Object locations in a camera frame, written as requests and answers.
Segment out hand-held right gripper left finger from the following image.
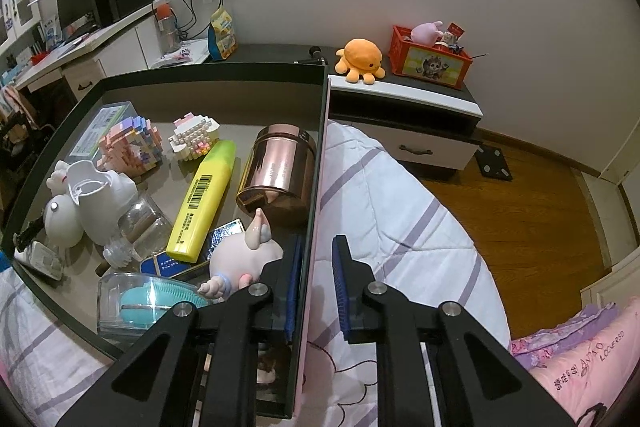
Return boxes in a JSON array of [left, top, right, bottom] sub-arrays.
[[55, 234, 306, 427]]

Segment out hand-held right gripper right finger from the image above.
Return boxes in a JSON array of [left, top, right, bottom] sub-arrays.
[[331, 234, 576, 427]]

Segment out cat ear doll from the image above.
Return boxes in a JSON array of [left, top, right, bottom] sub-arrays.
[[197, 207, 286, 304]]

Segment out rose gold jar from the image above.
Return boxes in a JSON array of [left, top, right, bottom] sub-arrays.
[[235, 123, 319, 229]]

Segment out yellow highlighter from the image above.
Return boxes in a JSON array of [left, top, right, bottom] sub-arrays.
[[166, 139, 237, 264]]

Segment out teal silicone brush clear case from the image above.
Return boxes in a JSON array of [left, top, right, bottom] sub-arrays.
[[96, 272, 213, 342]]

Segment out small clear glass bottle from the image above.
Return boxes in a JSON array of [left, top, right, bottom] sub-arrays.
[[102, 192, 174, 269]]

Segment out dark glass storage box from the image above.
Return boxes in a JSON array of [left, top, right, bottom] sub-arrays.
[[0, 61, 331, 420]]

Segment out white building block figure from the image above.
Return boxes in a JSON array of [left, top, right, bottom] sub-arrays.
[[167, 111, 222, 161]]

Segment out pink building block figure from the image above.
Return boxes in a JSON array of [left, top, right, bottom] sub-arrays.
[[97, 114, 164, 179]]

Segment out white rabbit lamp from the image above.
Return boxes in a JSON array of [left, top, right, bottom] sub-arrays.
[[44, 159, 86, 249]]

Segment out clear plastic box green label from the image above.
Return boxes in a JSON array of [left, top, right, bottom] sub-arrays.
[[67, 102, 138, 160]]

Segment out small white gadget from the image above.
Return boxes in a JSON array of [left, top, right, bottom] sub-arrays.
[[14, 239, 66, 282]]

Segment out black clip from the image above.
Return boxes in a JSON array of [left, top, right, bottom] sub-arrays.
[[12, 216, 47, 249]]

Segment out white striped quilt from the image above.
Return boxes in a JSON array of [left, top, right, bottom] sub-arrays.
[[0, 119, 511, 427]]

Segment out dark top low cabinet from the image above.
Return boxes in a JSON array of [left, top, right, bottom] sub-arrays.
[[200, 44, 485, 180]]

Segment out orange octopus plush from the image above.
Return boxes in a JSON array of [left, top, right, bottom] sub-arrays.
[[335, 38, 386, 85]]

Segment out black clamp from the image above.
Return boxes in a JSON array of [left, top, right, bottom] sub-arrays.
[[294, 45, 327, 65]]

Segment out red plastic crate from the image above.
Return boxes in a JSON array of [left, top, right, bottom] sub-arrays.
[[390, 24, 473, 92]]

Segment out pink packet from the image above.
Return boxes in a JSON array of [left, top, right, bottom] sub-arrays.
[[159, 47, 192, 64]]

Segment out yellow and blue snack bag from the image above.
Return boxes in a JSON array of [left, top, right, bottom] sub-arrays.
[[207, 7, 239, 61]]

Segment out pink plush toy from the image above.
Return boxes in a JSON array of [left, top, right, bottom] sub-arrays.
[[411, 21, 446, 44]]

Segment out red and white toy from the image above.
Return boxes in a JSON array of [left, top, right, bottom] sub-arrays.
[[435, 23, 466, 54]]

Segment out white wardrobe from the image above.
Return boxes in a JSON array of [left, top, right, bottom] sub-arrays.
[[580, 92, 640, 323]]

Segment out clear water bottle red cap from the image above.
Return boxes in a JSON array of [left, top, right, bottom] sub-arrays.
[[156, 4, 181, 54]]

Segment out white desk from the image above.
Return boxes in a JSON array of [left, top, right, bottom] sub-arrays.
[[12, 0, 168, 102]]

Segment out blue and white box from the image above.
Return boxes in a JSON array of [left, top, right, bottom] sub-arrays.
[[42, 17, 64, 46]]

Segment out black computer monitor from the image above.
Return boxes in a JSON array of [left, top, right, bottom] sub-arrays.
[[55, 0, 101, 40]]

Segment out white glass door cabinet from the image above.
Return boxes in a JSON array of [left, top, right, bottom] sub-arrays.
[[0, 0, 38, 45]]

